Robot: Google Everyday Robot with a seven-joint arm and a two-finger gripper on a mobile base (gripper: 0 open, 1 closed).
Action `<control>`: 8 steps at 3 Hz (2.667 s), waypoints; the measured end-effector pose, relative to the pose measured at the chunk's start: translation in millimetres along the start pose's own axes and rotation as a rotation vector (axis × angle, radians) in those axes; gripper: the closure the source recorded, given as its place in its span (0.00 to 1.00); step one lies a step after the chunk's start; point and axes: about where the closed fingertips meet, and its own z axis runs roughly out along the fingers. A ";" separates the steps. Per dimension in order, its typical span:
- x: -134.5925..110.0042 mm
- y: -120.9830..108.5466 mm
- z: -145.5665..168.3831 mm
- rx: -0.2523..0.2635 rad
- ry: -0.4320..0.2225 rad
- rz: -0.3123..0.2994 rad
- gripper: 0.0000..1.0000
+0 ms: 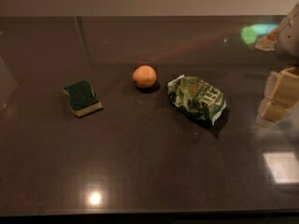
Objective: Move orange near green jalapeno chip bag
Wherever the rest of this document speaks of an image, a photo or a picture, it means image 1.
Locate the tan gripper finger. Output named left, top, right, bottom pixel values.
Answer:
left=256, top=99, right=289, bottom=127
left=264, top=66, right=299, bottom=107

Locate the orange fruit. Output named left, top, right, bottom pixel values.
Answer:
left=133, top=65, right=157, bottom=89

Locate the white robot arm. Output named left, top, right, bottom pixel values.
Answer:
left=255, top=3, right=299, bottom=127

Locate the green jalapeno chip bag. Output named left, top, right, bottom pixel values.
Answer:
left=167, top=75, right=226, bottom=125

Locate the green and yellow sponge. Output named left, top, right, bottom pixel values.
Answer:
left=63, top=80, right=103, bottom=118

